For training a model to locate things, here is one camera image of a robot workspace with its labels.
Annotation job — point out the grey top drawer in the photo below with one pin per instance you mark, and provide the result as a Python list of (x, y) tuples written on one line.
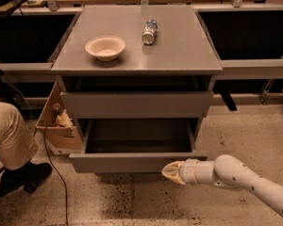
[(137, 104)]

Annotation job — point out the grey drawer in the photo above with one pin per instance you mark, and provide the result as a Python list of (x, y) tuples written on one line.
[(137, 104), (135, 145)]

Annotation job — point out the silver soda can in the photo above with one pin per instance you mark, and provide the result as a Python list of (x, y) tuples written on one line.
[(149, 32)]

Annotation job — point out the person leg beige trousers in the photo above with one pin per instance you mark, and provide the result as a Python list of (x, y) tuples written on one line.
[(17, 145)]

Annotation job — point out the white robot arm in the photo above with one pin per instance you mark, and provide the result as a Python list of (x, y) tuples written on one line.
[(226, 171)]

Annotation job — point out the grey metal rail frame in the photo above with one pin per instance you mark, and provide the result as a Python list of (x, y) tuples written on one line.
[(254, 68)]

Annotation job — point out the black shoe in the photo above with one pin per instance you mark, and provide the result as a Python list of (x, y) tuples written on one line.
[(29, 177)]

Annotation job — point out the white paper bowl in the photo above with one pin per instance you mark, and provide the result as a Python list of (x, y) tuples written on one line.
[(105, 48)]

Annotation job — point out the grey drawer cabinet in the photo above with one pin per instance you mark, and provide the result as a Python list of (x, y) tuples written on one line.
[(140, 83)]

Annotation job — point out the wooden box with toys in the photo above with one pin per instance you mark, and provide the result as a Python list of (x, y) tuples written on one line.
[(60, 139)]

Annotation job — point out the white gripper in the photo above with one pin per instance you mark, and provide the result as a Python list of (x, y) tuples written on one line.
[(189, 171)]

